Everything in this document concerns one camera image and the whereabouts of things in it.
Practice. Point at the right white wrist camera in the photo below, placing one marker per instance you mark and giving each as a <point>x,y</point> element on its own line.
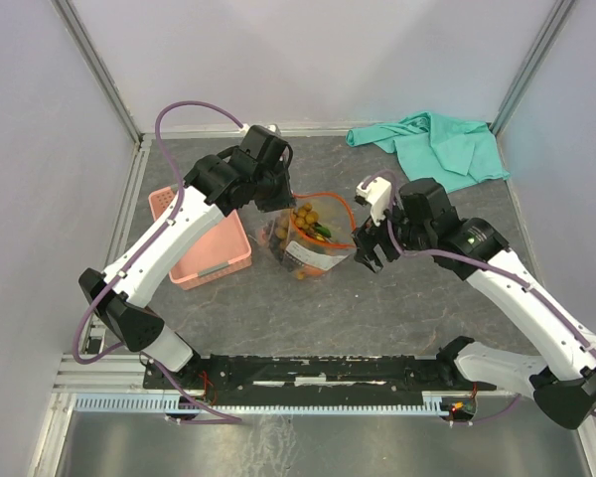
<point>377,193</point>

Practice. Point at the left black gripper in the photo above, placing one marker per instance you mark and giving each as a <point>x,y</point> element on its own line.
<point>285,199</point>

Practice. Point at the pink perforated basket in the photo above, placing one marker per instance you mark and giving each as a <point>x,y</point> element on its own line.
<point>201,245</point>

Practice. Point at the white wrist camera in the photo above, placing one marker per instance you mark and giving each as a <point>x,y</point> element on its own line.
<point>270,127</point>
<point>377,193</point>

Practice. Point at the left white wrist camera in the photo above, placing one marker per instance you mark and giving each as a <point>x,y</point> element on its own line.
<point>270,127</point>

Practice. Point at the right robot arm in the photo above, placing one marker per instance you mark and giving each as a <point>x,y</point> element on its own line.
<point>565,391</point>

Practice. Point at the orange toy fruit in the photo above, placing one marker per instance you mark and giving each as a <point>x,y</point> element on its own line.
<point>308,271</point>

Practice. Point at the dark toy grape bunch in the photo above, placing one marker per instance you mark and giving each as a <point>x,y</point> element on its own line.
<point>275,239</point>

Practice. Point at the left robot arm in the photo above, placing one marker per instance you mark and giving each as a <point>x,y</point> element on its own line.
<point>119,295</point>

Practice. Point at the clear zip top bag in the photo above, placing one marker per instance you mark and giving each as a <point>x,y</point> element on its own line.
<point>336,215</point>

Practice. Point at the brown longan bunch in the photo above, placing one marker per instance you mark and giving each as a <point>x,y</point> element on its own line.
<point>298,221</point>

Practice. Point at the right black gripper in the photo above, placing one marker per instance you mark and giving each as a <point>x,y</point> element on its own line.
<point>365,238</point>

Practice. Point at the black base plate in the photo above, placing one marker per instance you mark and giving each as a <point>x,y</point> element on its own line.
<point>320,381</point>

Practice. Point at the teal cloth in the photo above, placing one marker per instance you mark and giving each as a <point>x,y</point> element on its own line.
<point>457,153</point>

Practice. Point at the red and green toy vegetables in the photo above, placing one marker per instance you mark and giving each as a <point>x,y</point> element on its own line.
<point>323,234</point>

